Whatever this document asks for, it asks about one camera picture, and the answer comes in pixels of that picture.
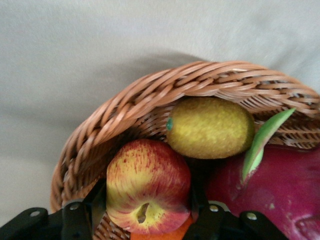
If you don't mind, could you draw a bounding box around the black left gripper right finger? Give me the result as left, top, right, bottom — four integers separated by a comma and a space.
182, 186, 288, 240

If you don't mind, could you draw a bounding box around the brown wicker basket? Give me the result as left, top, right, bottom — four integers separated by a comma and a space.
49, 60, 320, 240

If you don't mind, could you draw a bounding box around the red yellow apple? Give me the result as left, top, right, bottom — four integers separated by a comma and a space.
106, 138, 193, 235

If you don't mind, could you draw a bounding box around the pink dragon fruit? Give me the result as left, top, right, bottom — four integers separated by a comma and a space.
206, 107, 320, 240

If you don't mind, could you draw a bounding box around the orange tangerine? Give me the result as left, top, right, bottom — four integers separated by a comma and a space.
129, 216, 195, 240

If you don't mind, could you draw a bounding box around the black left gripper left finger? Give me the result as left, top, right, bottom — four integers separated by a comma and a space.
0, 179, 108, 240

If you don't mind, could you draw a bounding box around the olive brown kiwi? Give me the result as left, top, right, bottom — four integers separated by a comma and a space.
165, 96, 256, 160

